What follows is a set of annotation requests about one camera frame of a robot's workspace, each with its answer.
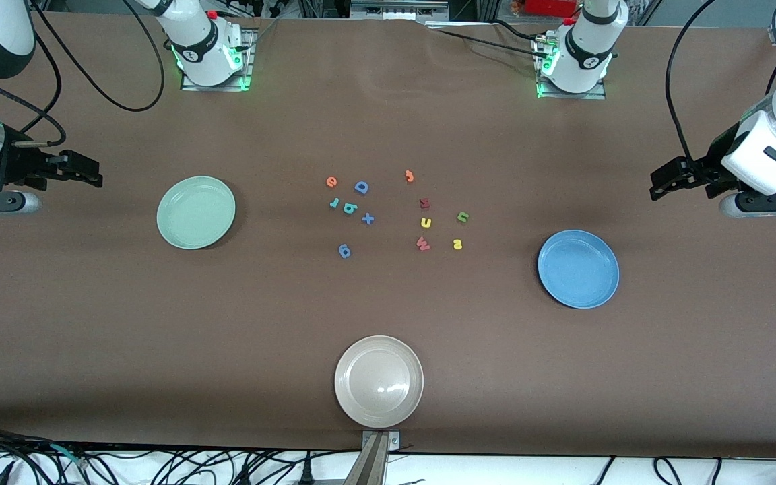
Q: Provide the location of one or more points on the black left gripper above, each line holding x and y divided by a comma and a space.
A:
706, 168

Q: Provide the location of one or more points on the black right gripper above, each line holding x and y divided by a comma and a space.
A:
19, 166

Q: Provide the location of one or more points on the teal foam letter b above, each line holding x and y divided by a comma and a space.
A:
347, 209

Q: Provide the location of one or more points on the pale green plate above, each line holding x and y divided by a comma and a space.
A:
196, 212

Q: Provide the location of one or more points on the blue plate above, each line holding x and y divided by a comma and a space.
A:
576, 269

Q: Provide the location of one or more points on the red box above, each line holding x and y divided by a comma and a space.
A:
550, 7

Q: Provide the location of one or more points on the pink foam letter w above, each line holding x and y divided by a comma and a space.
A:
423, 244

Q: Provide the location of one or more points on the blue foam letter a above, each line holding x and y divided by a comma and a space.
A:
341, 253

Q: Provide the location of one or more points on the blue foam letter D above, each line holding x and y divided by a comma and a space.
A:
356, 186

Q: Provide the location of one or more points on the brown table cover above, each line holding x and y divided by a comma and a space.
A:
388, 303

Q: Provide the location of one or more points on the beige plate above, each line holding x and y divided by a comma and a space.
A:
378, 380

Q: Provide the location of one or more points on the black power plug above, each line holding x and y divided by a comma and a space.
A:
305, 475

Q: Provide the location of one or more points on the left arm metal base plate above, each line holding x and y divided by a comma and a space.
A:
597, 95

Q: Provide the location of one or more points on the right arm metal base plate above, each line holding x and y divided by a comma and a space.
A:
192, 86

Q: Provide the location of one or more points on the aluminium frame bar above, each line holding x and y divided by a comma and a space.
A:
395, 10

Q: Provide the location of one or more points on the aluminium camera mount post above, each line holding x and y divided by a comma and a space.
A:
373, 465

